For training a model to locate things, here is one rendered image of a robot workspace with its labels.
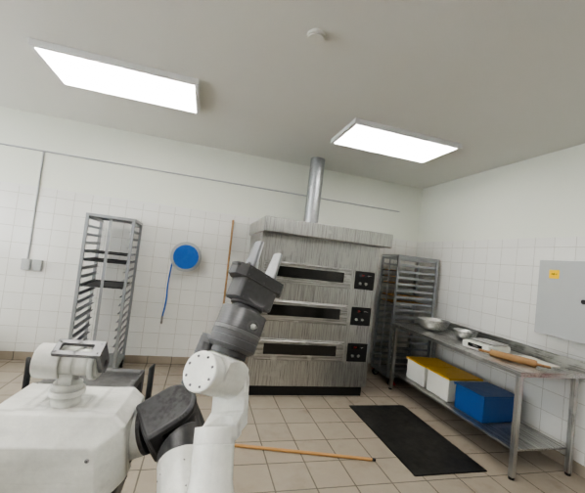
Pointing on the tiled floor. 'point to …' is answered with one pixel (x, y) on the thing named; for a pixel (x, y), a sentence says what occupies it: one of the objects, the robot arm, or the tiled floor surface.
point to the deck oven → (316, 308)
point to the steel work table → (516, 441)
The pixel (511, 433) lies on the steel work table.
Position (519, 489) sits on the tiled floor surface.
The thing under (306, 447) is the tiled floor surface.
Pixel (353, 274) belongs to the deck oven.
